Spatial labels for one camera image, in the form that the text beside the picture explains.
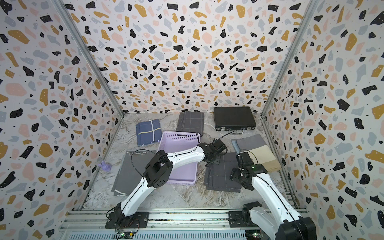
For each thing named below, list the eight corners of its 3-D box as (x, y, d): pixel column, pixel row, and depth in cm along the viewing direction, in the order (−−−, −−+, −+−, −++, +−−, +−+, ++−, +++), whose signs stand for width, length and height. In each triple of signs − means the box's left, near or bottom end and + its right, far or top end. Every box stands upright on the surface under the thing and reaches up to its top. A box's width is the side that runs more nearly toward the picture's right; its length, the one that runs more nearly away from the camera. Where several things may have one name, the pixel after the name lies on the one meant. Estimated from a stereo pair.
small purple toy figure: (104, 171, 93) (97, 166, 87) (106, 166, 95) (100, 160, 89) (110, 171, 93) (104, 166, 87) (112, 166, 95) (106, 160, 89)
